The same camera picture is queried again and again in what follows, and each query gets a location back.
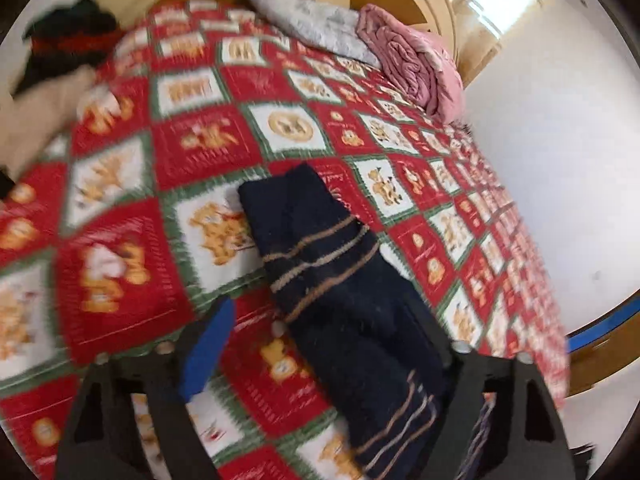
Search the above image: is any navy patterned knit sweater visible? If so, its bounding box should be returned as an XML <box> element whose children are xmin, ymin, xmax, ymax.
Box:
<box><xmin>239</xmin><ymin>164</ymin><xmax>435</xmax><ymax>479</ymax></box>

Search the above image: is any dark and beige clothes pile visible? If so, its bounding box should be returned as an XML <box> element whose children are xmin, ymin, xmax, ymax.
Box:
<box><xmin>1</xmin><ymin>0</ymin><xmax>124</xmax><ymax>197</ymax></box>

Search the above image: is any red patchwork bear bedspread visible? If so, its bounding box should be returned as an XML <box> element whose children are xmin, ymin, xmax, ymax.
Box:
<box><xmin>1</xmin><ymin>0</ymin><xmax>570</xmax><ymax>479</ymax></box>

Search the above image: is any folded pink blanket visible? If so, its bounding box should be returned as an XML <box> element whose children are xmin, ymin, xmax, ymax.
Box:
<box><xmin>356</xmin><ymin>3</ymin><xmax>464</xmax><ymax>125</ymax></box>

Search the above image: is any beige patterned curtain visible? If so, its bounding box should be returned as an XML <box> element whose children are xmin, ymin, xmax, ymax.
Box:
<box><xmin>451</xmin><ymin>0</ymin><xmax>572</xmax><ymax>61</ymax></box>

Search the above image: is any grey pillow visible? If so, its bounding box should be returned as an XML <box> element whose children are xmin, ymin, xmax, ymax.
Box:
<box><xmin>248</xmin><ymin>0</ymin><xmax>381</xmax><ymax>68</ymax></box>

